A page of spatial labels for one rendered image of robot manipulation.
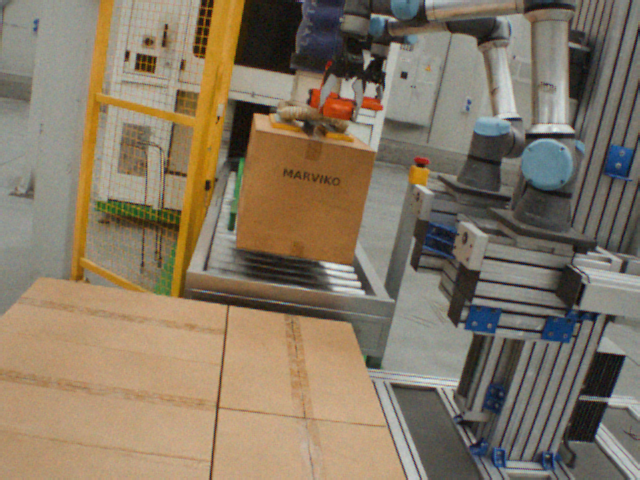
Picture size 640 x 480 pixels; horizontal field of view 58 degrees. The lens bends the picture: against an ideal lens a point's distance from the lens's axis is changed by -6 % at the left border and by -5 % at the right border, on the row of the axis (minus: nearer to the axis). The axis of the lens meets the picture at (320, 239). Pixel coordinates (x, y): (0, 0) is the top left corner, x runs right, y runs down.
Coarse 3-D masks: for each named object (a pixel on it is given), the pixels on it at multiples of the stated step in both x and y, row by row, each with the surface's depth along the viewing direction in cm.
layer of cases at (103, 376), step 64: (0, 320) 150; (64, 320) 158; (128, 320) 166; (192, 320) 175; (256, 320) 184; (320, 320) 194; (0, 384) 123; (64, 384) 129; (128, 384) 135; (192, 384) 141; (256, 384) 147; (320, 384) 154; (0, 448) 104; (64, 448) 109; (128, 448) 113; (192, 448) 118; (256, 448) 122; (320, 448) 126; (384, 448) 131
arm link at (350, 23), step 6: (342, 18) 158; (348, 18) 156; (354, 18) 155; (360, 18) 155; (366, 18) 156; (342, 24) 158; (348, 24) 156; (354, 24) 156; (360, 24) 156; (366, 24) 157; (342, 30) 159; (348, 30) 157; (354, 30) 156; (360, 30) 156; (366, 30) 158
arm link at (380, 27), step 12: (372, 24) 224; (384, 24) 222; (396, 24) 219; (432, 24) 208; (444, 24) 204; (456, 24) 201; (468, 24) 199; (480, 24) 199; (492, 24) 200; (384, 36) 226; (396, 36) 223; (480, 36) 203
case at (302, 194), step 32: (256, 128) 195; (256, 160) 194; (288, 160) 195; (320, 160) 197; (352, 160) 198; (256, 192) 197; (288, 192) 199; (320, 192) 200; (352, 192) 201; (256, 224) 200; (288, 224) 202; (320, 224) 203; (352, 224) 204; (320, 256) 206; (352, 256) 207
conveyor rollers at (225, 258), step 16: (224, 192) 357; (224, 208) 312; (224, 224) 279; (224, 240) 254; (224, 256) 236; (240, 256) 238; (256, 256) 246; (272, 256) 247; (288, 256) 256; (224, 272) 219; (240, 272) 221; (256, 272) 229; (272, 272) 230; (288, 272) 232; (304, 272) 240; (320, 272) 241; (336, 272) 243; (352, 272) 252; (336, 288) 225; (352, 288) 228
